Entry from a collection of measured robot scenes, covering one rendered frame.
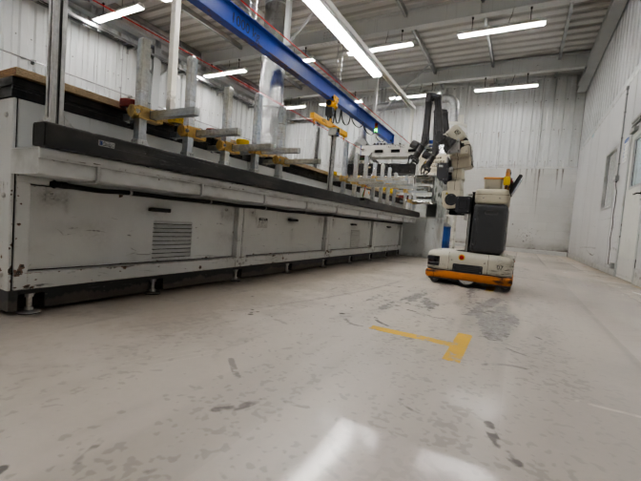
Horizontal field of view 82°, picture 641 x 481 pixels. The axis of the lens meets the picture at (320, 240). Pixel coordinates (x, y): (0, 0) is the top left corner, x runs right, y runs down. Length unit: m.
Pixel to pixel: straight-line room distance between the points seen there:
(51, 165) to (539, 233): 11.59
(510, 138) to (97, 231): 11.59
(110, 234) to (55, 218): 0.24
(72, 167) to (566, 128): 11.98
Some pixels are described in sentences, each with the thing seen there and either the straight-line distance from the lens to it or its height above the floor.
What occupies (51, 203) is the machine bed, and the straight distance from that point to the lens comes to 1.83.
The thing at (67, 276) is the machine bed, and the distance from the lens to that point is 1.85.
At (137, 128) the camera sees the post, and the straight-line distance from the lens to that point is 1.74.
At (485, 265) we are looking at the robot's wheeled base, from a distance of 3.23.
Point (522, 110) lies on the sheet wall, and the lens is 12.64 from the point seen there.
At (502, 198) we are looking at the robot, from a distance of 3.27.
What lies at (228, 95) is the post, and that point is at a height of 1.06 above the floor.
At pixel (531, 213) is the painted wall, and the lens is 12.13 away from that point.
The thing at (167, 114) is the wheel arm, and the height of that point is 0.83.
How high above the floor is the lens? 0.45
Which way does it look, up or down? 3 degrees down
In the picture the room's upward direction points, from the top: 4 degrees clockwise
